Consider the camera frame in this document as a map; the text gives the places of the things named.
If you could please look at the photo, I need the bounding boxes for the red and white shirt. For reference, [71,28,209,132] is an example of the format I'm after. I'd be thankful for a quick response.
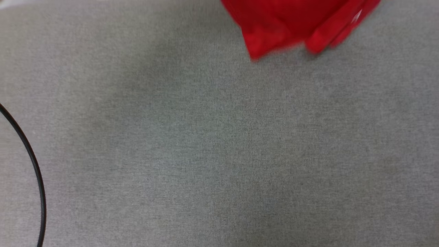
[219,0,382,62]

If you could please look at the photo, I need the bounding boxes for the thin black cable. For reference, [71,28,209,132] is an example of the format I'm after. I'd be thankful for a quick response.
[0,103,47,247]

